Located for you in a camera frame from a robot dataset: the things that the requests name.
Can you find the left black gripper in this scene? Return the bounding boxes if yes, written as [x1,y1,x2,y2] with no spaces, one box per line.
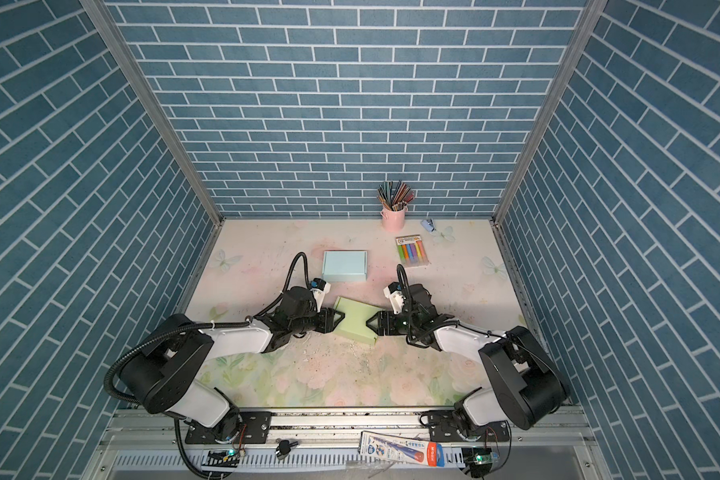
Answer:
[289,305,348,336]

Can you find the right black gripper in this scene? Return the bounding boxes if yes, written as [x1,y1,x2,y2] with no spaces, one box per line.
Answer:
[365,309,421,336]

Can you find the light green paper box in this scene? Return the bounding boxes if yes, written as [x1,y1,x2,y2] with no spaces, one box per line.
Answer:
[333,297,382,346]

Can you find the light blue paper box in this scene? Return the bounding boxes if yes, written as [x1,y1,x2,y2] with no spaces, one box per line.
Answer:
[322,250,368,283]

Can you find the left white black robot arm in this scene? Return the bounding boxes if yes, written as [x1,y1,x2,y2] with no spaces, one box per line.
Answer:
[103,283,345,438]

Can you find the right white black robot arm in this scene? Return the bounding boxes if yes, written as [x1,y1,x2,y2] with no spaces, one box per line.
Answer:
[366,282,570,437]

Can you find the pack of coloured markers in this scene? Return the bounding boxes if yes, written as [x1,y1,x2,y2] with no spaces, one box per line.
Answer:
[395,234,430,267]

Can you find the pink pencil cup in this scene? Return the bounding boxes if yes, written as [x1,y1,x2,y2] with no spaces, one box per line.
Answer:
[381,207,407,233]

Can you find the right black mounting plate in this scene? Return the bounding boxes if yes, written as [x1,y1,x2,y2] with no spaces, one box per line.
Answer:
[418,409,511,443]

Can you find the black mounting plate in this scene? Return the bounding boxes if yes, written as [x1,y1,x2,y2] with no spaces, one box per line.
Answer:
[418,409,511,443]
[185,410,273,445]

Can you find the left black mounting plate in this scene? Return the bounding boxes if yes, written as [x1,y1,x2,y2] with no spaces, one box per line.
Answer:
[185,410,273,445]

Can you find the coloured pencils bundle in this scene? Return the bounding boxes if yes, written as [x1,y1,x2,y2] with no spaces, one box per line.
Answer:
[376,181,415,212]

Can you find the small black knob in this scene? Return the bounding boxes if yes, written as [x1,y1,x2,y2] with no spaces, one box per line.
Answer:
[275,440,293,461]

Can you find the white red blue package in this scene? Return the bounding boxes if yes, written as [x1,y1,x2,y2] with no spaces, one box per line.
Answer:
[359,431,446,467]

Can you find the right green lit device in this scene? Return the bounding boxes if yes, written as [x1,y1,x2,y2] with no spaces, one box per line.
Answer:
[460,447,494,479]

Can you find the left green circuit board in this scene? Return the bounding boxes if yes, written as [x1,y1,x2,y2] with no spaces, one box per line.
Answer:
[202,449,243,471]

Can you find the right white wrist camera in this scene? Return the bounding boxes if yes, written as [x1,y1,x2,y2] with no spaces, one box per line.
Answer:
[383,282,405,315]

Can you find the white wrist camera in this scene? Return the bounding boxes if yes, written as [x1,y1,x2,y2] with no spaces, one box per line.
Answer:
[383,282,405,315]
[309,278,331,312]

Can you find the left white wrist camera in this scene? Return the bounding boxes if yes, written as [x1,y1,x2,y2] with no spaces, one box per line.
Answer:
[309,278,331,312]

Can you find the right black cable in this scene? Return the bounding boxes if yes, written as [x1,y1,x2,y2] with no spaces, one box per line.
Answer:
[395,263,571,409]

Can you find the left black corrugated cable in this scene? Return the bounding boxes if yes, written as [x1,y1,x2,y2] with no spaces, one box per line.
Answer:
[103,251,311,480]

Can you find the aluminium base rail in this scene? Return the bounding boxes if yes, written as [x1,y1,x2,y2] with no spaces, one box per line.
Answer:
[83,407,611,479]

